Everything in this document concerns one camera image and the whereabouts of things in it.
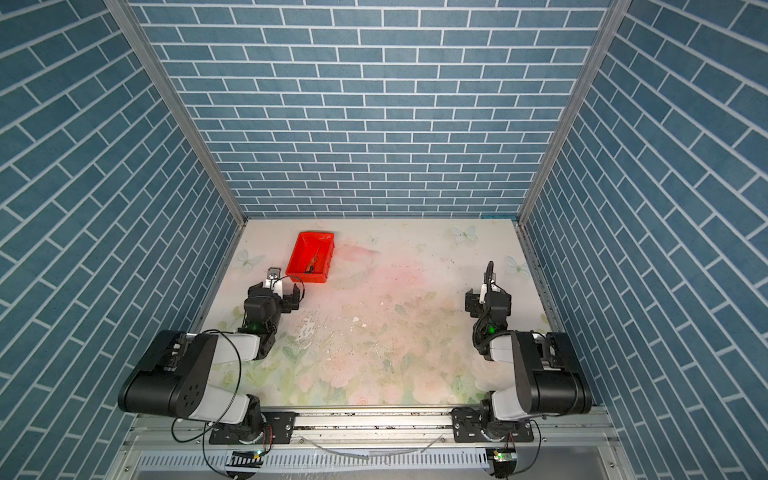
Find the red plastic bin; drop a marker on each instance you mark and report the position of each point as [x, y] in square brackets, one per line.
[308, 244]

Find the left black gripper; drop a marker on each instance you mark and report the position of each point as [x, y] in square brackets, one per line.
[290, 301]

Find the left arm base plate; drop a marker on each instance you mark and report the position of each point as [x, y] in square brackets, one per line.
[265, 429]

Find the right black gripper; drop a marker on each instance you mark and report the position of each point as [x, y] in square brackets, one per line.
[473, 303]

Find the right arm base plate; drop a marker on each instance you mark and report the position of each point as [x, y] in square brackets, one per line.
[470, 425]

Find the right corner aluminium post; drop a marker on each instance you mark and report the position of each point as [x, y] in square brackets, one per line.
[594, 59]

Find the orange handled screwdriver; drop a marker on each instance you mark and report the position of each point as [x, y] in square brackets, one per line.
[311, 265]

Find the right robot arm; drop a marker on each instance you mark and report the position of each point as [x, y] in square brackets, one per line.
[548, 378]

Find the corner aluminium post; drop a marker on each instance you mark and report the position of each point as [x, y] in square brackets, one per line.
[594, 59]
[129, 26]

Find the aluminium front rail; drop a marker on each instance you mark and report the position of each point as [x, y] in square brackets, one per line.
[381, 438]

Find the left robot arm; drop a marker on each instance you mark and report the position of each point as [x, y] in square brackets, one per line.
[171, 378]

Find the left corner aluminium post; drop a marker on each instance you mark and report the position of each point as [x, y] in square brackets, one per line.
[129, 26]

